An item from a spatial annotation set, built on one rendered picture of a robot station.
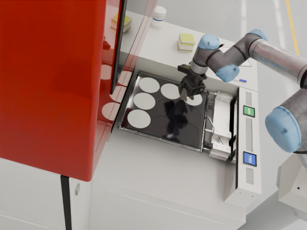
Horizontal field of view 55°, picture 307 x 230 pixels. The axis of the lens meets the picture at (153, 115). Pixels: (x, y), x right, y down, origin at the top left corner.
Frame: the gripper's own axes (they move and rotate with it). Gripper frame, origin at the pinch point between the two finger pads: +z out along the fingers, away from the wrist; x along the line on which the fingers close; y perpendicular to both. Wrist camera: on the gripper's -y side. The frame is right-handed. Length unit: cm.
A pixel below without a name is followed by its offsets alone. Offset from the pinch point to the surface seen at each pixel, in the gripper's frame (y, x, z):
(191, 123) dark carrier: 14.5, -2.8, 1.3
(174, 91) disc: -5.0, -1.7, 1.3
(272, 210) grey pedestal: 57, 32, 31
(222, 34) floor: -142, 159, 91
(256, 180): 49.4, 5.1, -4.8
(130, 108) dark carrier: -0.6, -26.0, 1.3
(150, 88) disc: -9.8, -12.5, 1.3
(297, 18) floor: -156, 297, 91
